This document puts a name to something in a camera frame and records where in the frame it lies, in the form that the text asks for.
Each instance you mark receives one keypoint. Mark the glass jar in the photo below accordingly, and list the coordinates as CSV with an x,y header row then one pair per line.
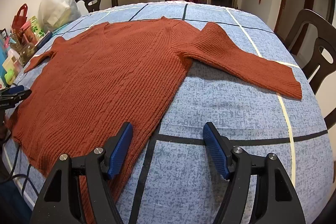
x,y
27,54

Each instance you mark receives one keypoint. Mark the blue checked tablecloth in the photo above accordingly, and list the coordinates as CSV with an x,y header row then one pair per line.
x,y
223,113

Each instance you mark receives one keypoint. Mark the green leaf-print packet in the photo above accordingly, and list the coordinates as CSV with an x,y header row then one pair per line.
x,y
36,28

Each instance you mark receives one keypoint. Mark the white plastic bag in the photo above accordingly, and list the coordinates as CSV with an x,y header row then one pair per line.
x,y
57,3

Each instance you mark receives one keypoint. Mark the rust knit sweater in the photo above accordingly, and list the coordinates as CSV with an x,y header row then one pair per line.
x,y
105,82

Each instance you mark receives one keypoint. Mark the clear plastic box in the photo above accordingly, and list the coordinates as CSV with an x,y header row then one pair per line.
x,y
10,64

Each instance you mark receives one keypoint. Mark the blue case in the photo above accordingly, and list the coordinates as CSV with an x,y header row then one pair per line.
x,y
43,39

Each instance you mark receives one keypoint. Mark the teal box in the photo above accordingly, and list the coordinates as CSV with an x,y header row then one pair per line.
x,y
4,50

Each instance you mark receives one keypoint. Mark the brown wooden door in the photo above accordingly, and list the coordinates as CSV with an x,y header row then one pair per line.
x,y
296,3

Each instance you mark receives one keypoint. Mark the person's dark blue pants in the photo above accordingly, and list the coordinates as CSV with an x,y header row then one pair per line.
x,y
13,205

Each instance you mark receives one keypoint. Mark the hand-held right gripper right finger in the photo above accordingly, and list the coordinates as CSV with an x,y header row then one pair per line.
x,y
215,150

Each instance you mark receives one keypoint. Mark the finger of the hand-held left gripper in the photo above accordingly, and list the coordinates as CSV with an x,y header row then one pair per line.
x,y
15,96
16,88

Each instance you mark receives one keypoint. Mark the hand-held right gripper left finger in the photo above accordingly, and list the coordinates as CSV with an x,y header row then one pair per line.
x,y
122,148

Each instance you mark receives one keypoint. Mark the red gift bag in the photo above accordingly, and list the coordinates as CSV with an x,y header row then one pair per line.
x,y
19,20

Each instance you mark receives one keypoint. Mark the light green container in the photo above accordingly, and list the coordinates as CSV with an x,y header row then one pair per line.
x,y
10,76

